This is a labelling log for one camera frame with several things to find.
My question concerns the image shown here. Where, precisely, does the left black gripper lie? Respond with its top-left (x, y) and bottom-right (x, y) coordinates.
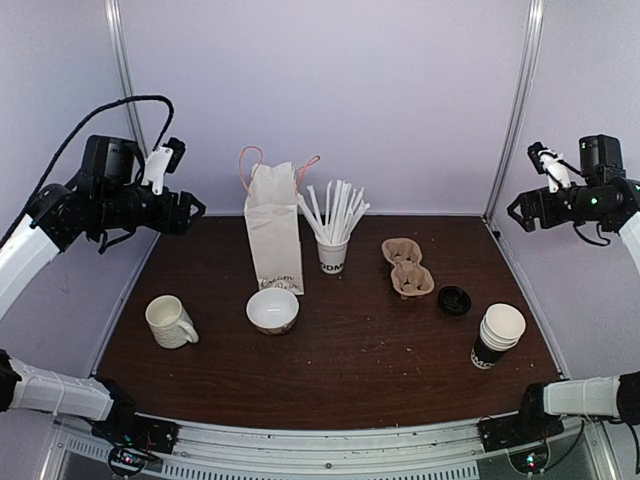
top-left (95, 180), bottom-right (206, 235)

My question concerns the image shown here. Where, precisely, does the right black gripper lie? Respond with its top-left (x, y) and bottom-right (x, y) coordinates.
top-left (507, 182), bottom-right (609, 232)

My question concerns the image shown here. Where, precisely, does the black plastic cup lid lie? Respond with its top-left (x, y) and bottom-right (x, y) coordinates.
top-left (437, 285), bottom-right (472, 316)

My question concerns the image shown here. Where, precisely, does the stack of paper cups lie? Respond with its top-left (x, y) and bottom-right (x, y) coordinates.
top-left (470, 303), bottom-right (527, 370)

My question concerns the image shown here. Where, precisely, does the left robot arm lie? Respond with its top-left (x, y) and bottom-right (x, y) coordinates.
top-left (1, 135), bottom-right (205, 444)

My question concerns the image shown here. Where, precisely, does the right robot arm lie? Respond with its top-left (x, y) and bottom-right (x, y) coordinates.
top-left (507, 134), bottom-right (639, 442)

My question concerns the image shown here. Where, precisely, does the white paper takeout bag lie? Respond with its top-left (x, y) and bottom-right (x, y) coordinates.
top-left (238, 146), bottom-right (320, 295)

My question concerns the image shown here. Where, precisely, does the cream ceramic mug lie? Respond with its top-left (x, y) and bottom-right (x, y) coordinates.
top-left (145, 295), bottom-right (199, 349)

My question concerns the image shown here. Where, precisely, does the white ceramic bowl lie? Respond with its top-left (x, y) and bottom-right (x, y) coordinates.
top-left (246, 288), bottom-right (299, 335)

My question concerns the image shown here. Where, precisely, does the cardboard cup carrier tray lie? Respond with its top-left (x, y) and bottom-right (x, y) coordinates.
top-left (381, 238), bottom-right (435, 300)

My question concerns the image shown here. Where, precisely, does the white cup holding straws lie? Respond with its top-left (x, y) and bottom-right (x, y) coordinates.
top-left (316, 237), bottom-right (349, 275)

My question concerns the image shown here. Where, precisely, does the wrapped white straws bundle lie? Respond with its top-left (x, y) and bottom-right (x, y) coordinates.
top-left (297, 180), bottom-right (371, 246)

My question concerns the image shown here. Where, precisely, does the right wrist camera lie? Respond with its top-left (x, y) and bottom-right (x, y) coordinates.
top-left (527, 142), bottom-right (571, 193)

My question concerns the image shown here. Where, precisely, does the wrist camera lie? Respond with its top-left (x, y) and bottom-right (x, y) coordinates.
top-left (141, 137), bottom-right (186, 196)
top-left (527, 142), bottom-right (571, 193)

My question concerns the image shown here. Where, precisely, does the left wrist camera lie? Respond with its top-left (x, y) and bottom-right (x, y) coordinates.
top-left (141, 137), bottom-right (186, 196)

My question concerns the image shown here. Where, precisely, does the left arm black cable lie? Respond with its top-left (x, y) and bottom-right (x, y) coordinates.
top-left (9, 94), bottom-right (176, 226)

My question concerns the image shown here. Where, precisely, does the right aluminium corner post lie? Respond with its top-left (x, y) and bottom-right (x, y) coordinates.
top-left (483, 0), bottom-right (545, 225)

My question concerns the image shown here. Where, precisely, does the aluminium corner post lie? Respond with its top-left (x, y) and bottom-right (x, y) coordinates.
top-left (105, 0), bottom-right (174, 189)
top-left (483, 0), bottom-right (545, 225)

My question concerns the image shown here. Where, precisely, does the left aluminium corner post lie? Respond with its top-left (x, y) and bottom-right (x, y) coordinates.
top-left (105, 0), bottom-right (174, 189)

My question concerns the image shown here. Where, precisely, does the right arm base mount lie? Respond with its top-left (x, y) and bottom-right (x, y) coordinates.
top-left (477, 413), bottom-right (564, 476)

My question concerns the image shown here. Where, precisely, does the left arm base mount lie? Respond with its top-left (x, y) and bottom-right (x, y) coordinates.
top-left (86, 414), bottom-right (180, 479)

